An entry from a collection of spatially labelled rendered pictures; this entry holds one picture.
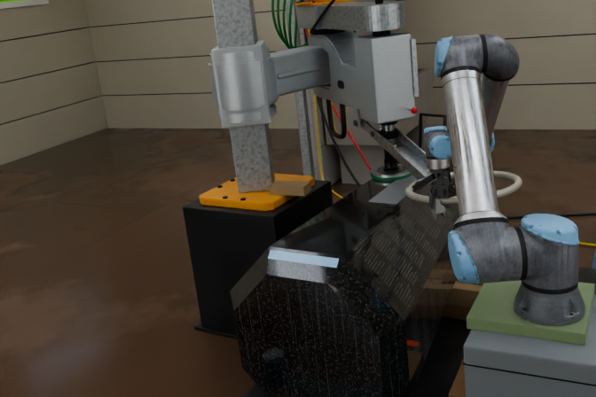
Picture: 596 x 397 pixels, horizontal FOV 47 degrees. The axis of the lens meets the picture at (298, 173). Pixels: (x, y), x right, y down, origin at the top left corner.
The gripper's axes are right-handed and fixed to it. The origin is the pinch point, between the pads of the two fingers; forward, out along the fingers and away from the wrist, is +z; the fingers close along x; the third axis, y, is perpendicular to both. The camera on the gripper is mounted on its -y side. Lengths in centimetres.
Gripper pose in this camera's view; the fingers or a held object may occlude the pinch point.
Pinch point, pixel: (438, 215)
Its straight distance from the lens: 283.4
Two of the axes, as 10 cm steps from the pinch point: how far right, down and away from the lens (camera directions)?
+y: 7.7, 0.4, -6.4
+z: 1.3, 9.7, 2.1
